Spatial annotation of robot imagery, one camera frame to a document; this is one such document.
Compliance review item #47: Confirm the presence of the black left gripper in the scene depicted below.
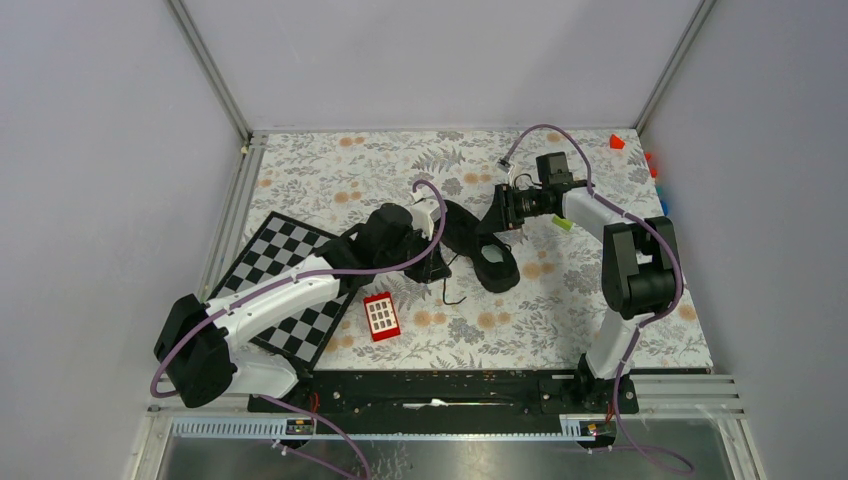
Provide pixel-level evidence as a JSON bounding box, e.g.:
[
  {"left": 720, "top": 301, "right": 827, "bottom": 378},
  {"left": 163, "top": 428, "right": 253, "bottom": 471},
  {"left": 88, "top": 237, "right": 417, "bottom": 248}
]
[{"left": 377, "top": 225, "right": 451, "bottom": 285}]

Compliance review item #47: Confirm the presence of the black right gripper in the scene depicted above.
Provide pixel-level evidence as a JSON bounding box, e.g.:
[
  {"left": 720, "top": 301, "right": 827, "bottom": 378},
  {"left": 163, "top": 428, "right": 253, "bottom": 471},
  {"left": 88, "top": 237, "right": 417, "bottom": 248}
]
[{"left": 474, "top": 184, "right": 551, "bottom": 236}]

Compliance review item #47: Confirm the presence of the black shoelace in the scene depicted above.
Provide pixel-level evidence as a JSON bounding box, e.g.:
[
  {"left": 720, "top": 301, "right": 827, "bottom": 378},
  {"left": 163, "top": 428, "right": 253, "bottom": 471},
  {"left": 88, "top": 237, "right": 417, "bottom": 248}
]
[{"left": 441, "top": 254, "right": 468, "bottom": 306}]

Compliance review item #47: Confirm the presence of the black sneaker shoe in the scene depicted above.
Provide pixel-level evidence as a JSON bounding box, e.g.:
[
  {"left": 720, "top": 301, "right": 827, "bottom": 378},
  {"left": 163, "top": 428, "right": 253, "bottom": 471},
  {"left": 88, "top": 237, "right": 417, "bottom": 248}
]
[{"left": 441, "top": 200, "right": 520, "bottom": 293}]

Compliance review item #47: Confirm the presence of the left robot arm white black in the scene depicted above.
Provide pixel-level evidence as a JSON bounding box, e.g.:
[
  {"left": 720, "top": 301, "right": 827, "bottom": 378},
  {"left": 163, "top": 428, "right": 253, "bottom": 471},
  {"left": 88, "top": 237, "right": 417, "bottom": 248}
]
[{"left": 150, "top": 200, "right": 447, "bottom": 411}]

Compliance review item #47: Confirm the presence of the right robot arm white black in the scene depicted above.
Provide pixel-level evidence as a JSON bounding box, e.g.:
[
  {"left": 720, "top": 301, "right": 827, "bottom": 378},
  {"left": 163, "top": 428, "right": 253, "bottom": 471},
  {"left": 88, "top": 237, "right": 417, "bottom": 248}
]
[{"left": 476, "top": 152, "right": 682, "bottom": 412}]

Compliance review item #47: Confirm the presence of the red toy calculator block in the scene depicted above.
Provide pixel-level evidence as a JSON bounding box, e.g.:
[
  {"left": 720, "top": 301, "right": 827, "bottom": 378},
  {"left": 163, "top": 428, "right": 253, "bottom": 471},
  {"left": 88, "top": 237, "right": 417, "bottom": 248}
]
[{"left": 363, "top": 292, "right": 401, "bottom": 342}]

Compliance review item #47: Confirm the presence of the green rectangular block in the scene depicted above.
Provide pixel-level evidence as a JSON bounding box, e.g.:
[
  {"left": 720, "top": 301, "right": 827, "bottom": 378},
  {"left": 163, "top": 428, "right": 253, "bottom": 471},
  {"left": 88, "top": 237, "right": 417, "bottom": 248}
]
[{"left": 552, "top": 215, "right": 574, "bottom": 231}]

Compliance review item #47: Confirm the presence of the floral patterned table mat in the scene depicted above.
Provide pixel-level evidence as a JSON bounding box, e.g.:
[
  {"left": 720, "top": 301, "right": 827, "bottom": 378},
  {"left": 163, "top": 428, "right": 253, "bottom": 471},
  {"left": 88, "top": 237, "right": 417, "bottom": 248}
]
[{"left": 210, "top": 129, "right": 713, "bottom": 372}]

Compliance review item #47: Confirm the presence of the red triangular block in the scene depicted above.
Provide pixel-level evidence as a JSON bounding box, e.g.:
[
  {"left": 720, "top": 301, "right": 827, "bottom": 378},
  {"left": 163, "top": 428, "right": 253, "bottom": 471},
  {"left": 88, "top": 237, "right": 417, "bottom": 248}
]
[{"left": 609, "top": 134, "right": 626, "bottom": 150}]

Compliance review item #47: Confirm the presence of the black white chessboard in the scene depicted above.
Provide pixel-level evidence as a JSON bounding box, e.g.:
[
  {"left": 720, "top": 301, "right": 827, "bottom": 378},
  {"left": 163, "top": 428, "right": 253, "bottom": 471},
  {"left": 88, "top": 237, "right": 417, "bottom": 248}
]
[{"left": 207, "top": 212, "right": 354, "bottom": 375}]

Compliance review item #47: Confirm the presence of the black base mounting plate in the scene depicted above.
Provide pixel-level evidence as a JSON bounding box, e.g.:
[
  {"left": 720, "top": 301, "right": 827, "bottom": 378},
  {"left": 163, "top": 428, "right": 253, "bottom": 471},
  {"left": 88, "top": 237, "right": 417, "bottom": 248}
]
[{"left": 283, "top": 370, "right": 639, "bottom": 435}]

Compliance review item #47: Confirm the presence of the orange red toy piece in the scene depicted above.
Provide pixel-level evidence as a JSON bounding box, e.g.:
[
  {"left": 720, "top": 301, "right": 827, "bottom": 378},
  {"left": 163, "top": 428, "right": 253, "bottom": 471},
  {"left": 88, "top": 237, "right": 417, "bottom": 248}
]
[{"left": 645, "top": 152, "right": 658, "bottom": 179}]

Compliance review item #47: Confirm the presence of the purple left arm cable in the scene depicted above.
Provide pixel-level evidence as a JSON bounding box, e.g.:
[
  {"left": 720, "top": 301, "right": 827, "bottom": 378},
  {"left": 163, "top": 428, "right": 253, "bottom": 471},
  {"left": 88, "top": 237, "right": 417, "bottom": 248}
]
[{"left": 149, "top": 180, "right": 448, "bottom": 400}]

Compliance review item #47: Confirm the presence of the grey slotted cable duct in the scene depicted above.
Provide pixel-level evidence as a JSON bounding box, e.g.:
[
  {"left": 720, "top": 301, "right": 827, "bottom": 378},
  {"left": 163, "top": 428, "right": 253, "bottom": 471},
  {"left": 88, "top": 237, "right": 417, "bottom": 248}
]
[{"left": 172, "top": 414, "right": 614, "bottom": 443}]

